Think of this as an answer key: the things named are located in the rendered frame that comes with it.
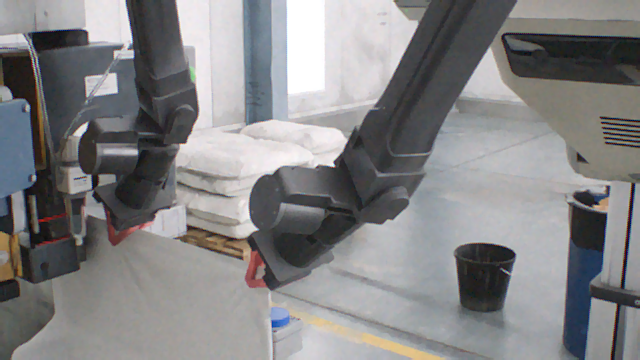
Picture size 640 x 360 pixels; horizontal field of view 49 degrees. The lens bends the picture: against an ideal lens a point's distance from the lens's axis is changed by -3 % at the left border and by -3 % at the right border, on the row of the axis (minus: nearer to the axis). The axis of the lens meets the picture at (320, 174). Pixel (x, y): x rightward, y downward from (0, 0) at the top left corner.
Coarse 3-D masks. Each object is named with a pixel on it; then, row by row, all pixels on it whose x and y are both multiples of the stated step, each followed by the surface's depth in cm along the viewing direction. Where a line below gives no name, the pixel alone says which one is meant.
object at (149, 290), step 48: (96, 240) 108; (144, 240) 101; (96, 288) 111; (144, 288) 103; (192, 288) 97; (240, 288) 91; (48, 336) 120; (96, 336) 113; (144, 336) 106; (192, 336) 99; (240, 336) 93
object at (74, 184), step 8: (72, 136) 98; (72, 144) 97; (64, 152) 97; (72, 152) 97; (64, 160) 97; (72, 160) 97; (64, 168) 97; (72, 168) 97; (80, 168) 98; (64, 176) 97; (72, 176) 97; (80, 176) 98; (88, 176) 99; (56, 184) 100; (64, 184) 98; (72, 184) 97; (80, 184) 98; (88, 184) 99; (56, 192) 100; (64, 192) 98; (72, 192) 97; (80, 192) 99; (56, 200) 100; (64, 200) 101; (80, 240) 101
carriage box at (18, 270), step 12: (0, 60) 92; (0, 72) 93; (0, 84) 93; (0, 240) 97; (12, 240) 98; (0, 252) 97; (12, 252) 98; (0, 264) 97; (12, 264) 98; (0, 276) 97; (12, 276) 99
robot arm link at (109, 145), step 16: (144, 112) 96; (176, 112) 90; (192, 112) 91; (96, 128) 89; (112, 128) 89; (128, 128) 91; (144, 128) 92; (160, 128) 94; (176, 128) 91; (192, 128) 93; (80, 144) 92; (96, 144) 88; (112, 144) 90; (128, 144) 91; (80, 160) 92; (96, 160) 88; (112, 160) 90; (128, 160) 91
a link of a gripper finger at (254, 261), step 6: (252, 252) 86; (252, 258) 86; (258, 258) 87; (252, 264) 87; (258, 264) 88; (246, 270) 88; (252, 270) 88; (246, 276) 89; (252, 276) 88; (246, 282) 89; (252, 282) 88; (258, 282) 87
